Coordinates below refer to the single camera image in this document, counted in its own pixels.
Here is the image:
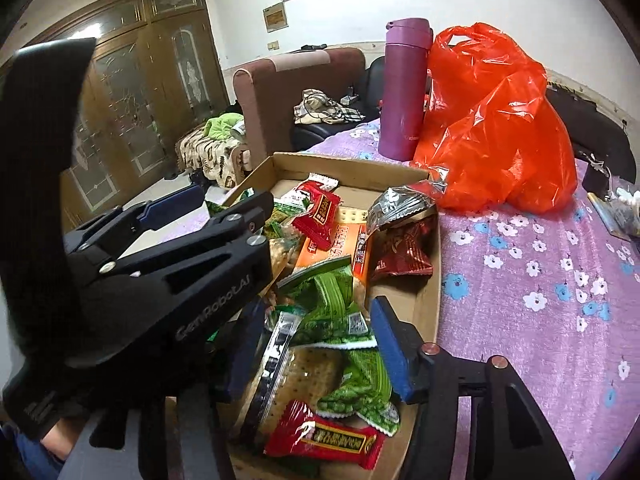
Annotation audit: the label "black leather sofa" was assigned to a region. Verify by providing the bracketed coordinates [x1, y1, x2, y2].
[292, 55, 638, 183]

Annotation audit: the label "thin booklet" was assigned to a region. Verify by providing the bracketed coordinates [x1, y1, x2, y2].
[587, 192, 640, 238]

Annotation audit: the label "red plastic bag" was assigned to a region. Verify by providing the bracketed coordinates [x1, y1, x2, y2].
[411, 22, 578, 213]

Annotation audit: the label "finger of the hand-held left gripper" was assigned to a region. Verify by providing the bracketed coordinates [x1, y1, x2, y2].
[75, 192, 276, 361]
[62, 184, 207, 261]

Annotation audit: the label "clear cracker packet green ends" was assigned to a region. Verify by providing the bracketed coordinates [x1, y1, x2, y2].
[235, 310, 351, 456]

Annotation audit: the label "leaf-patterned blanket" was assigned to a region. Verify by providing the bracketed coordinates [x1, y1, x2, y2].
[175, 122, 253, 188]

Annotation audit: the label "white plastic bag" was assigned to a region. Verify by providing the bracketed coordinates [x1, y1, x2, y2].
[612, 185, 640, 211]

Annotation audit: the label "small black box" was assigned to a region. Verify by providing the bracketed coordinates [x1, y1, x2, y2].
[582, 152, 613, 196]

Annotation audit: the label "brown pink armchair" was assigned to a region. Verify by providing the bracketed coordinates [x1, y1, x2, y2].
[232, 47, 367, 171]

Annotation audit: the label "cardboard box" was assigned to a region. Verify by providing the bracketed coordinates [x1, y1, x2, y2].
[202, 152, 443, 480]

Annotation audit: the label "small silver foil snack packet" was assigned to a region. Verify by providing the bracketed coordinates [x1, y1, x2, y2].
[367, 167, 448, 236]

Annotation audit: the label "small framed wall certificate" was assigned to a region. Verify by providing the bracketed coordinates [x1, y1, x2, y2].
[262, 2, 291, 31]

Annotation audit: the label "purple floral tablecloth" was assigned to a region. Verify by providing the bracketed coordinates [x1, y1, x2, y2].
[295, 117, 640, 480]

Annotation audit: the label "person's blue pants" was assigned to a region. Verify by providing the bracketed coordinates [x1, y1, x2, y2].
[0, 420, 66, 480]

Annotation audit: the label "dark red snack packet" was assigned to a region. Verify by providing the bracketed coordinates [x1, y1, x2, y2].
[369, 212, 435, 281]

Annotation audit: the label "green cloth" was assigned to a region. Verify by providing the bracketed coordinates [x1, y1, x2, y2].
[206, 112, 246, 141]

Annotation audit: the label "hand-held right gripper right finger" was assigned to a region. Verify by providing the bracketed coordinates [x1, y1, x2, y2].
[369, 295, 576, 480]

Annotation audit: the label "green pea snack packet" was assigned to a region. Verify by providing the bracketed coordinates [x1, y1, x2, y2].
[277, 262, 378, 348]
[320, 347, 401, 436]

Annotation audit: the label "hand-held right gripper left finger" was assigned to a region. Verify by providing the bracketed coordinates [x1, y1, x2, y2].
[80, 297, 268, 480]

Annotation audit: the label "red candy packet dark label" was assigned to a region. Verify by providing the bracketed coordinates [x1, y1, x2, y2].
[292, 182, 343, 251]

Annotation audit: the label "checked cloth bag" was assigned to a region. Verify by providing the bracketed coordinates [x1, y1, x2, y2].
[292, 89, 366, 126]

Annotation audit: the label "orange snack packet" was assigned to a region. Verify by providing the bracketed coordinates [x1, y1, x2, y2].
[292, 222, 373, 281]

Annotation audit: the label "purple thermos bottle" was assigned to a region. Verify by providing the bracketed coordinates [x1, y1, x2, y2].
[377, 17, 435, 161]

